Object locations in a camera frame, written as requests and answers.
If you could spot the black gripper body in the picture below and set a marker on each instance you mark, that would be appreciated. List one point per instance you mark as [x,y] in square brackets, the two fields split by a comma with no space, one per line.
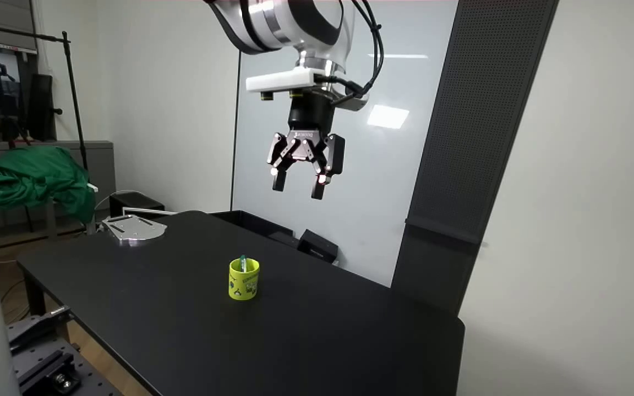
[308,134]

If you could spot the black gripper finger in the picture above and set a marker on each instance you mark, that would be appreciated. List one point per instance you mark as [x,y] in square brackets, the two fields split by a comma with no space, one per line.
[278,177]
[319,185]

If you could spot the green marker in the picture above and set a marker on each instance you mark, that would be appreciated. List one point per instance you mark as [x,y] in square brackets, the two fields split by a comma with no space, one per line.
[244,262]

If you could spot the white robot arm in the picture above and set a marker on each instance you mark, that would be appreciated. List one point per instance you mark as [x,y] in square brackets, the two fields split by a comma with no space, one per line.
[319,33]

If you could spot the yellow-green mug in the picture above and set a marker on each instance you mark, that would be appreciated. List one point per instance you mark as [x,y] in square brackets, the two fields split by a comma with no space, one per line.
[242,282]

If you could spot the white whiteboard panel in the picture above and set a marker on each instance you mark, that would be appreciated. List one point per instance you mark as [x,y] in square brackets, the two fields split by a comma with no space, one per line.
[395,56]

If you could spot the small black box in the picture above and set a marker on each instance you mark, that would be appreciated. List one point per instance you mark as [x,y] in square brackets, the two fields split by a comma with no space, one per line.
[319,246]

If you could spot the black pillar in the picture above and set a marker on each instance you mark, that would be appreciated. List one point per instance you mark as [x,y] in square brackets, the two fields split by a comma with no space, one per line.
[488,75]

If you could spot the green cloth pile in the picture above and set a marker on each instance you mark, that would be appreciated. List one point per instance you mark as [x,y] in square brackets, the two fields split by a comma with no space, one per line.
[36,174]

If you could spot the black perforated breadboard table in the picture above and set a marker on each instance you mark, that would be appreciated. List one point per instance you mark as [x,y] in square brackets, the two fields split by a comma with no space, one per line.
[44,363]

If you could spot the black tripod stand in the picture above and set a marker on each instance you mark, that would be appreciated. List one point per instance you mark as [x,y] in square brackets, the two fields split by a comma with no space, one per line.
[64,41]

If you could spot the white wrist camera mount plate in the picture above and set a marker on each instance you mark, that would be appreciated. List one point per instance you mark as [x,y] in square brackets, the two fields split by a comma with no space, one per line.
[337,90]

